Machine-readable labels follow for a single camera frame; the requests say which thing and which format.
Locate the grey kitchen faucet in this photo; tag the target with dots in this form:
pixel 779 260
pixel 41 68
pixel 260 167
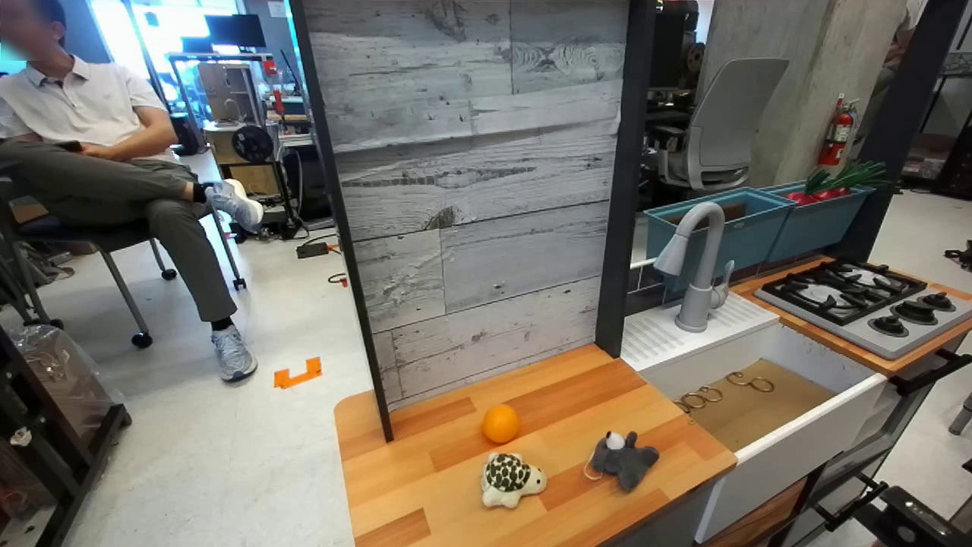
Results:
pixel 700 292

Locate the grey wood panel backdrop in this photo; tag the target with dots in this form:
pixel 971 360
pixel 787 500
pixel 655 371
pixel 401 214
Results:
pixel 474 182

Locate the orange fruit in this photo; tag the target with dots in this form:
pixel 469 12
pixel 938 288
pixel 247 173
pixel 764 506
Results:
pixel 501 422

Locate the spotted turtle plush toy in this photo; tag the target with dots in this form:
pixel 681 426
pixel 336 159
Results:
pixel 507 478

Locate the grey plush animal toy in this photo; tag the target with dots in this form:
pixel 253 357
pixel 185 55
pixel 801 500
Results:
pixel 623 460

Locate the grey office chair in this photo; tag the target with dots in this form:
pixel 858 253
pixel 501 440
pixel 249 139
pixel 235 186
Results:
pixel 724 115

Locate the background shelf with equipment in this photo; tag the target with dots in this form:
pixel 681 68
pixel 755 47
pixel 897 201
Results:
pixel 237 109

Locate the brown cardboard sheet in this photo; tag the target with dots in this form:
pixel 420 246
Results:
pixel 760 404

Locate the blue plastic bin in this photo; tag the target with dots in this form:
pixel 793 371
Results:
pixel 822 224

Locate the white farmhouse sink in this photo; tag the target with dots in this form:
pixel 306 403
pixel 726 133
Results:
pixel 808 426

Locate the green vegetables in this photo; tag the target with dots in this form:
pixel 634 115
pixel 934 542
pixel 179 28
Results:
pixel 846 179

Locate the red fire extinguisher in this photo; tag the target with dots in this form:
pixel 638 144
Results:
pixel 835 139

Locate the gas cooktop with black grates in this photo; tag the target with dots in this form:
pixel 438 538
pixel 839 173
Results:
pixel 860 305

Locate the black rolling chair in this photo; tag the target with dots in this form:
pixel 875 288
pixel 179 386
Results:
pixel 109 253

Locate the seated person in white shirt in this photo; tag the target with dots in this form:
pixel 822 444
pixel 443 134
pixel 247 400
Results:
pixel 93 133

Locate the dark storage rack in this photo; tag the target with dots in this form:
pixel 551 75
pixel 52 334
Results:
pixel 49 415

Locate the thin black frame post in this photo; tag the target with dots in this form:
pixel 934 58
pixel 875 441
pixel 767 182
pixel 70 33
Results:
pixel 343 233

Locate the wide black frame post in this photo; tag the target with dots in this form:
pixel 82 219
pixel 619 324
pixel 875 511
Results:
pixel 623 182

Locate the orange floor bracket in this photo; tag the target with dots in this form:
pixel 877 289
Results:
pixel 297 375

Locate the tall slanted black frame post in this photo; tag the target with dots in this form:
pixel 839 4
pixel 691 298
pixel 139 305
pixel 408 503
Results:
pixel 899 124

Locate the black metal equipment frame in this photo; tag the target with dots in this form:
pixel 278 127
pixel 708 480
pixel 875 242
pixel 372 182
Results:
pixel 890 506

